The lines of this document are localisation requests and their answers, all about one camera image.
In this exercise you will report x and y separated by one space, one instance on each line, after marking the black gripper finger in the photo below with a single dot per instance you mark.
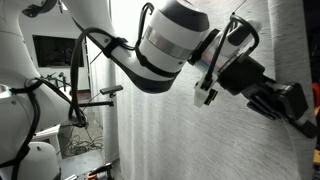
263 107
304 126

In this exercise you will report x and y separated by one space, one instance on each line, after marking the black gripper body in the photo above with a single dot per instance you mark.
247 78

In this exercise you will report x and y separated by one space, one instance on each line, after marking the light grey woven curtain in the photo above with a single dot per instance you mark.
165 137

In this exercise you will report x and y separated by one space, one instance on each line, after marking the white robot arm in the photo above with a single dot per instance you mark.
169 36

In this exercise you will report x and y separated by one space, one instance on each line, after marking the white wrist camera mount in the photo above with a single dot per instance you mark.
204 91

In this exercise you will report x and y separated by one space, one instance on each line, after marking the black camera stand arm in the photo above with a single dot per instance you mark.
104 97

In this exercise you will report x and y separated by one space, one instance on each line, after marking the dark wall window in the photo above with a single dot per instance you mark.
53 51

